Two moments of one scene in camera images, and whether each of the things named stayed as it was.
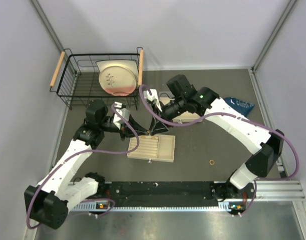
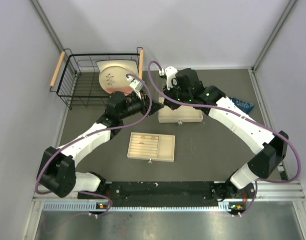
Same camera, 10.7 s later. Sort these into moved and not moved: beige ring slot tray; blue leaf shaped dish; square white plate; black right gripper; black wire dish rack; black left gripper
Moved: black right gripper; black left gripper
Not moved: black wire dish rack; square white plate; blue leaf shaped dish; beige ring slot tray
